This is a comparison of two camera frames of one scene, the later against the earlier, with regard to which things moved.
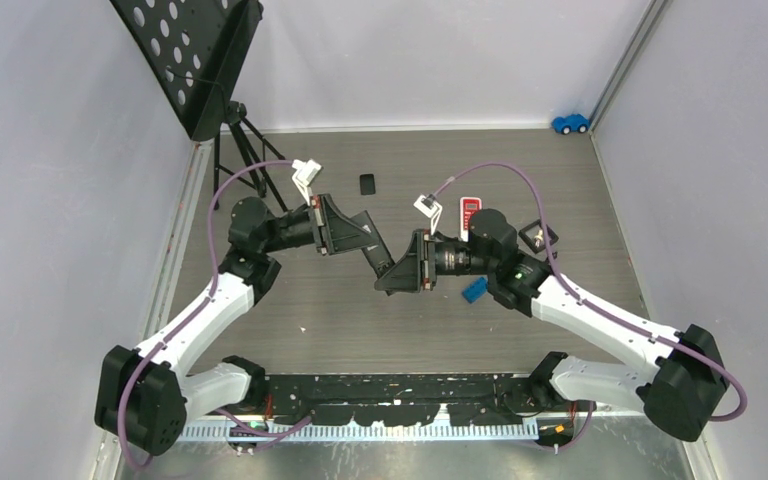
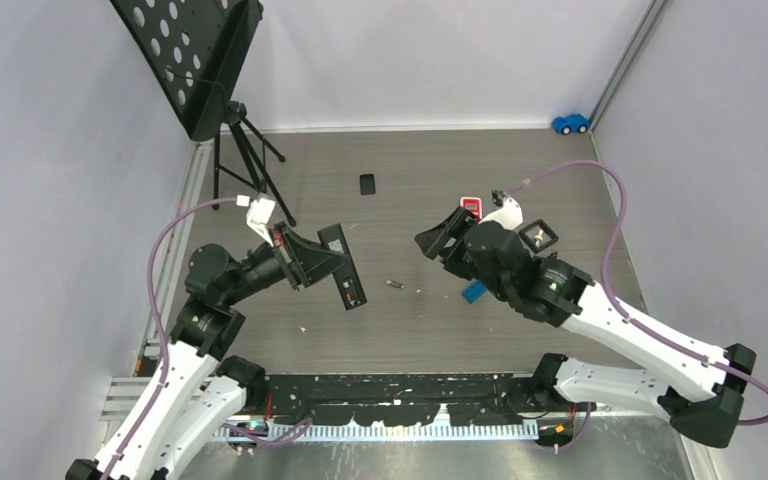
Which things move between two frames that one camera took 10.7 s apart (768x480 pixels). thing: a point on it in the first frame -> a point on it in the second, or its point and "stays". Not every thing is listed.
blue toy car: x=572 y=123 stays
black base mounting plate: x=403 y=400 stays
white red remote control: x=468 y=206 stays
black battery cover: x=367 y=184 stays
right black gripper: x=406 y=274 -> x=433 y=240
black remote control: x=377 y=255 -> x=347 y=281
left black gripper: x=341 y=234 -> x=303 y=260
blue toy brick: x=476 y=290 stays
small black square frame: x=523 y=231 stays
